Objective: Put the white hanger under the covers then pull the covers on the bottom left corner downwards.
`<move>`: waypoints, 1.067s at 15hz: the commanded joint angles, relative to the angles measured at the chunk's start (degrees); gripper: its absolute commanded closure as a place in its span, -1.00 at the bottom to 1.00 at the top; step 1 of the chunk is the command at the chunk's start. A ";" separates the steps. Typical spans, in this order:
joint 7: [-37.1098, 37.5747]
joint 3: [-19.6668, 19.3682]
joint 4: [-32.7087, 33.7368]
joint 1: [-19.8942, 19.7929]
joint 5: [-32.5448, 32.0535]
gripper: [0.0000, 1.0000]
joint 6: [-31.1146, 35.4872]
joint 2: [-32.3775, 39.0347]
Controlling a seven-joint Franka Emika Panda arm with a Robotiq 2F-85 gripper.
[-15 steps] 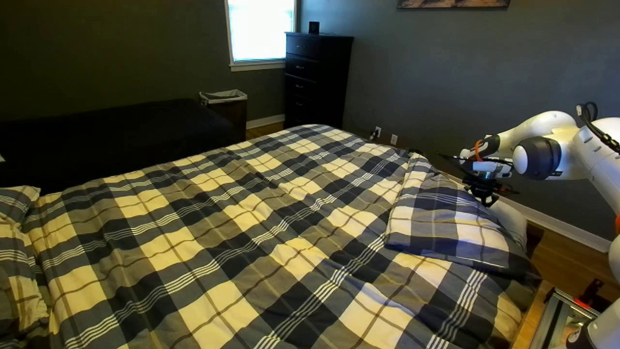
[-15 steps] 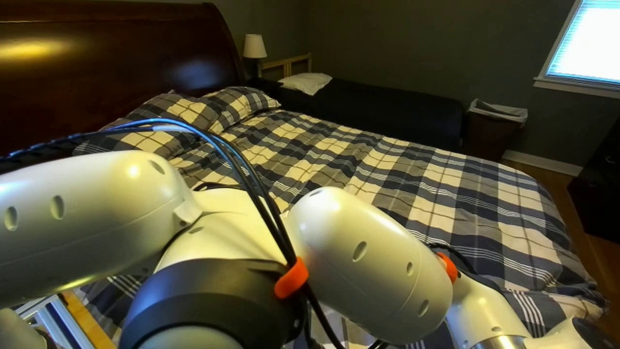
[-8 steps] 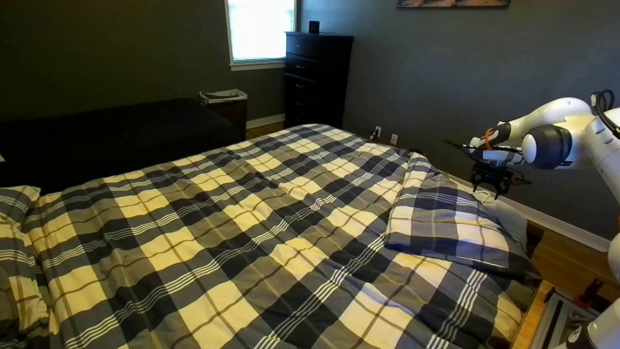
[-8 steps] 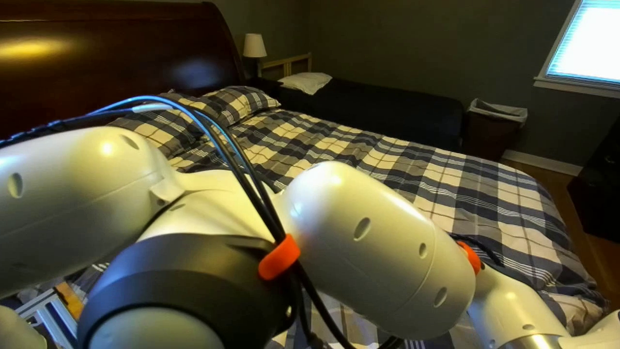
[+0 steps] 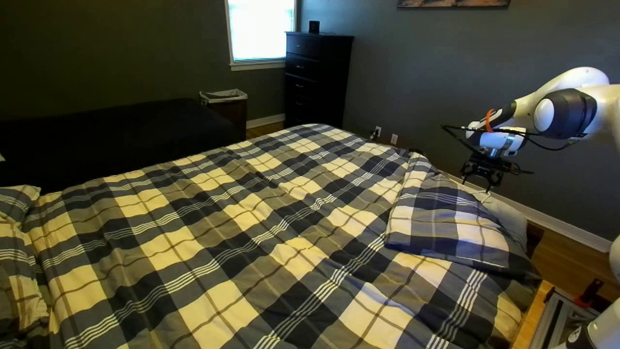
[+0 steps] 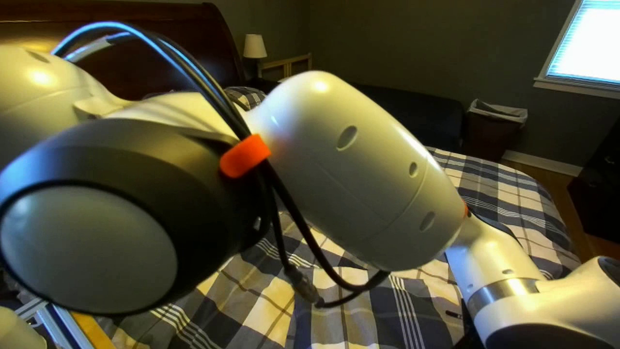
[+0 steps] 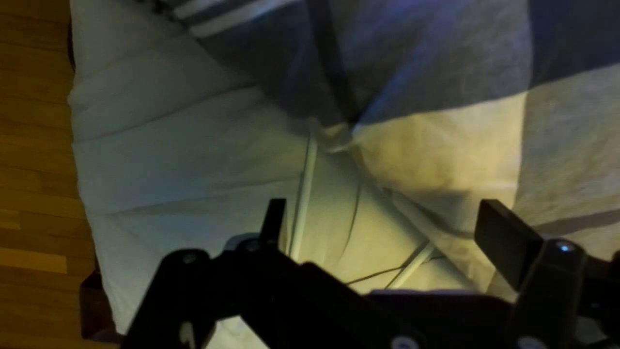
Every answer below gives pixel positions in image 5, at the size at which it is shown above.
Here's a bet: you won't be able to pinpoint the dark daybed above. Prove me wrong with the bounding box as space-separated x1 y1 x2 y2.
0 96 238 195

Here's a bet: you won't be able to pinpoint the plaid pillow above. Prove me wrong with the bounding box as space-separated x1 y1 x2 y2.
0 214 52 338
0 181 42 222

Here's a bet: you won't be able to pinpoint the plaid bed covers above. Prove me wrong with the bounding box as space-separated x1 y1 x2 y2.
0 121 542 349

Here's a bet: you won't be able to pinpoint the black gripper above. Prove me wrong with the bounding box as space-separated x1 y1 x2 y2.
459 150 517 193

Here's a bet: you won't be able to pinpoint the robot stand frame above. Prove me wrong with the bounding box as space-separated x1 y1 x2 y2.
513 278 620 349

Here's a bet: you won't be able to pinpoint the black dresser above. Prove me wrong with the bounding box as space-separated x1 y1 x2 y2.
283 30 356 131

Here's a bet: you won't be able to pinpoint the dark hamper with grey tray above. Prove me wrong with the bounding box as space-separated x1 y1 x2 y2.
197 86 250 141

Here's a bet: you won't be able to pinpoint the bright window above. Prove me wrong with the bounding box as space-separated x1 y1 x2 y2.
225 0 300 71

